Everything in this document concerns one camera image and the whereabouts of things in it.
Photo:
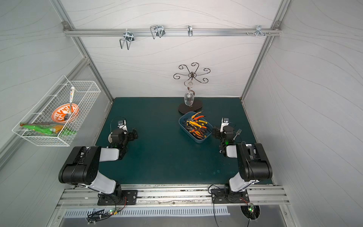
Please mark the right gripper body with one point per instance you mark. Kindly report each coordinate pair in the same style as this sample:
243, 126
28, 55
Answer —
216, 133

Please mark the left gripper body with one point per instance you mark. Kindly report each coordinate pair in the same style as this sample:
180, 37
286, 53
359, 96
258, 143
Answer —
133, 134

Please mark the yellow black combination pliers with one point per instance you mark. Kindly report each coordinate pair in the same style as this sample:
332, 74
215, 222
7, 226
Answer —
193, 124

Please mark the orange long nose pliers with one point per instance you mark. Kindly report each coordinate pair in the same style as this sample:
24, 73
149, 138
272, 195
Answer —
197, 116

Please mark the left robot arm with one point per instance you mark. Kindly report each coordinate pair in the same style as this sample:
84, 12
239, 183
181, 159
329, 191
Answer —
81, 168

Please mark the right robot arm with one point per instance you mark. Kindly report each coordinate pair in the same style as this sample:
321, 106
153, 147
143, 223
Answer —
252, 161

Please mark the blue storage box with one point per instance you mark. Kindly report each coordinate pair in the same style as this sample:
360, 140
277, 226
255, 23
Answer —
198, 135

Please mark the silver fork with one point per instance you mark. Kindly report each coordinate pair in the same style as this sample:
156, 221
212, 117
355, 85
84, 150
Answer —
237, 134

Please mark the black metal glass stand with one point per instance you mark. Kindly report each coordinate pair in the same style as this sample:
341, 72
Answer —
192, 76

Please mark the clear wine glass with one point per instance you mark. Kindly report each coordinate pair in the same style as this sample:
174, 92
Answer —
189, 98

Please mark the orange patterned plate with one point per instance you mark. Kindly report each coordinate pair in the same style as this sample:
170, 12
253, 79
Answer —
60, 112

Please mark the green plastic package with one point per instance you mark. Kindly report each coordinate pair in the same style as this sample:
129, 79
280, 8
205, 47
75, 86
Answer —
49, 129

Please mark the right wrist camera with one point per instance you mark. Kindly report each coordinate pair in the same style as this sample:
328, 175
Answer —
224, 122

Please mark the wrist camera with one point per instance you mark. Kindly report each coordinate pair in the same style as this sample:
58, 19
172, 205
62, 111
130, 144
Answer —
224, 122
122, 125

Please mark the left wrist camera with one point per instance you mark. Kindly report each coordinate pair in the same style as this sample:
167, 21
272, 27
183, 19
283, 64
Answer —
122, 125

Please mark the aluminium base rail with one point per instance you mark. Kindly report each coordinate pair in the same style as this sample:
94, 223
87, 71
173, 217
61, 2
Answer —
173, 195

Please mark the white handled utensil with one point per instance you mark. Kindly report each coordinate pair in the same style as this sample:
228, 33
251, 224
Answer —
69, 112

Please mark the white wire basket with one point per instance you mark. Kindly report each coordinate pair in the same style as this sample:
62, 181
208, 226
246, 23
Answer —
86, 93

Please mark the aluminium hanging rail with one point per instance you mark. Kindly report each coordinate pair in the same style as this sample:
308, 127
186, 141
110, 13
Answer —
169, 32

